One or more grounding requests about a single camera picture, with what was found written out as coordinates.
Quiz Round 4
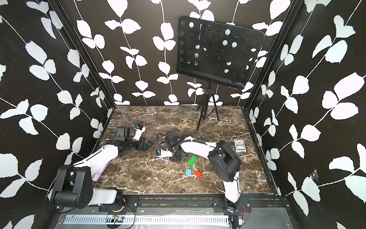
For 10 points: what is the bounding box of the white perforated cable duct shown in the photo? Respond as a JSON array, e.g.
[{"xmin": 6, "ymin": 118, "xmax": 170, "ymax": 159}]
[{"xmin": 63, "ymin": 215, "xmax": 230, "ymax": 226}]

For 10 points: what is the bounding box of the black mounting rail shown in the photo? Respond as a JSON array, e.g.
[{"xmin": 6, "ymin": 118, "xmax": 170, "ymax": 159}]
[{"xmin": 98, "ymin": 194, "xmax": 292, "ymax": 214}]

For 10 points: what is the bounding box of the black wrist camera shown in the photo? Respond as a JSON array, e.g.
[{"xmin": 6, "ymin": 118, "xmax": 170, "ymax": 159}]
[
  {"xmin": 114, "ymin": 127, "xmax": 131, "ymax": 142},
  {"xmin": 165, "ymin": 131, "xmax": 184, "ymax": 151}
]

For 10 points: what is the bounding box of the red lego brick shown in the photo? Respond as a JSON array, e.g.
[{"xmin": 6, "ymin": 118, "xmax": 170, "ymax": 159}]
[{"xmin": 195, "ymin": 171, "xmax": 202, "ymax": 178}]

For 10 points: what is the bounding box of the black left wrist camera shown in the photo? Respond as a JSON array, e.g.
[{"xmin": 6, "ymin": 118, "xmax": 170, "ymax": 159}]
[{"xmin": 114, "ymin": 127, "xmax": 131, "ymax": 142}]

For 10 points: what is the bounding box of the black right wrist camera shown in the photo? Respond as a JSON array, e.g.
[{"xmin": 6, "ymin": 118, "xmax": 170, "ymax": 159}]
[{"xmin": 165, "ymin": 131, "xmax": 184, "ymax": 151}]

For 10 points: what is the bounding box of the blue lego brick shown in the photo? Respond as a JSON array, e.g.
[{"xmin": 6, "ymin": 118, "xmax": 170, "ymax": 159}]
[{"xmin": 185, "ymin": 169, "xmax": 192, "ymax": 176}]

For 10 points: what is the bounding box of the black music stand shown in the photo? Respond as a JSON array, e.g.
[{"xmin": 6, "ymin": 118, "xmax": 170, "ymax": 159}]
[{"xmin": 176, "ymin": 16, "xmax": 266, "ymax": 121}]

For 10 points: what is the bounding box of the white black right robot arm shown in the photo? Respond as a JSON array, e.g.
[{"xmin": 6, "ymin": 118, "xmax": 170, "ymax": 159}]
[{"xmin": 157, "ymin": 135, "xmax": 242, "ymax": 212}]

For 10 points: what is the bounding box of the green lego brick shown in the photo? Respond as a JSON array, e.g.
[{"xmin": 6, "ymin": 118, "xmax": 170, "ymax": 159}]
[{"xmin": 187, "ymin": 156, "xmax": 198, "ymax": 166}]

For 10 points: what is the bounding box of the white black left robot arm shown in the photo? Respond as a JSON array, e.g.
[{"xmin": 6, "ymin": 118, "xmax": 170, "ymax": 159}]
[{"xmin": 45, "ymin": 125, "xmax": 153, "ymax": 213}]

